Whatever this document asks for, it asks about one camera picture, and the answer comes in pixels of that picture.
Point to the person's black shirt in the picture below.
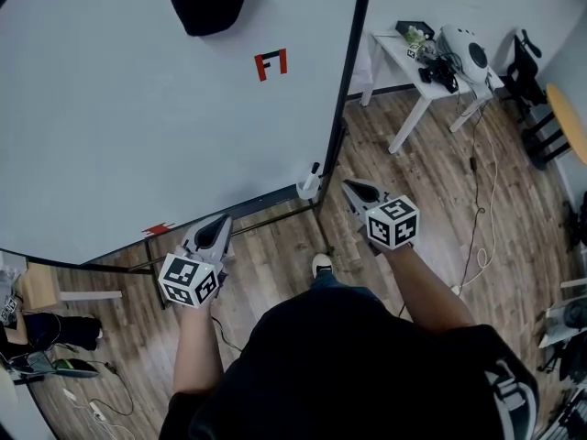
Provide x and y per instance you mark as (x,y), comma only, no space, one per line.
(344,374)

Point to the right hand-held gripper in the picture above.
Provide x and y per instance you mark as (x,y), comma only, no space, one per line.
(393,223)

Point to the person's right forearm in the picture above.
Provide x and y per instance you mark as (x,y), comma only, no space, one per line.
(426,291)

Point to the glossy dark curved device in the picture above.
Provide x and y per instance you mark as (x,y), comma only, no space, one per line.
(75,369)

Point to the person's left forearm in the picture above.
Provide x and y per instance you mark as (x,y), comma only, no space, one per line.
(197,351)

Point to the small black white patterned cube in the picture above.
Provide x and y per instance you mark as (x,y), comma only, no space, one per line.
(413,53)

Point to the white plastic tube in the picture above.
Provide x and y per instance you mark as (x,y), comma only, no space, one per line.
(314,168)

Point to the person's white shoe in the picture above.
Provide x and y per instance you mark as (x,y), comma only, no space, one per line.
(321,264)

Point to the small green white plant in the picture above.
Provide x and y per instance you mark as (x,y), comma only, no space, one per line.
(414,32)

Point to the red and black tape mark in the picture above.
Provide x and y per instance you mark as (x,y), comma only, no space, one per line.
(260,69)

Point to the small wooden side table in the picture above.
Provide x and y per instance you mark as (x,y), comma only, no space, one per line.
(39,287)

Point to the black office chair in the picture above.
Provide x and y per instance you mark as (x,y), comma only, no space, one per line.
(525,69)

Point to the white table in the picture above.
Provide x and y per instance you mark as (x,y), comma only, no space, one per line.
(390,46)

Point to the black whiteboard eraser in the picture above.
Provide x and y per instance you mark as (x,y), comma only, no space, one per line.
(206,3)

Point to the black equipment pile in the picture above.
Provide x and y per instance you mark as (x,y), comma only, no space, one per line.
(573,369)

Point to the white rack with black device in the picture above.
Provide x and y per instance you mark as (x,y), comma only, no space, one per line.
(561,323)

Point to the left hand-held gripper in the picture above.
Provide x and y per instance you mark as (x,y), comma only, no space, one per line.
(183,282)

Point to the black wheeled chair base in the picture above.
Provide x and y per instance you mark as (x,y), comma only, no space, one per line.
(578,227)

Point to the white round headset device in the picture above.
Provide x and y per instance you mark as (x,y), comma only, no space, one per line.
(454,39)

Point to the black tray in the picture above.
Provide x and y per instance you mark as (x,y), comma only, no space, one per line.
(426,29)

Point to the person's blue jeans leg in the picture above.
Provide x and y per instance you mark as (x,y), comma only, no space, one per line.
(325,282)

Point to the round wooden table black legs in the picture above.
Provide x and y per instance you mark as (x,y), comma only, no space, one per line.
(566,113)

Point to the white power strip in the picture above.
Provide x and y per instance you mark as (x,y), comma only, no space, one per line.
(97,411)

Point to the white whiteboard black frame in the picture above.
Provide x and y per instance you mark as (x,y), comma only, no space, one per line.
(137,108)

